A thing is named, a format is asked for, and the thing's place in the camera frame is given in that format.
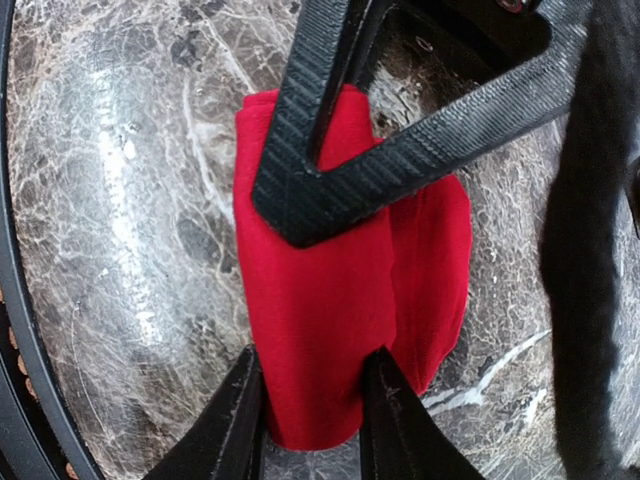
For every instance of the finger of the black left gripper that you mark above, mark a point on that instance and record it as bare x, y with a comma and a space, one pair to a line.
522, 55
288, 182

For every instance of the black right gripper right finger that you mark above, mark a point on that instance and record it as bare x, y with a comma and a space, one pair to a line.
398, 438

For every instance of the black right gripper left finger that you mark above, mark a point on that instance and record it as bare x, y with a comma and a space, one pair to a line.
226, 441

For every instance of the red sock with white pattern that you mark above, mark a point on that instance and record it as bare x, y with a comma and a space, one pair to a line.
399, 280

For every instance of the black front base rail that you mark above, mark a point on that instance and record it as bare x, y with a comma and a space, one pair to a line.
38, 436

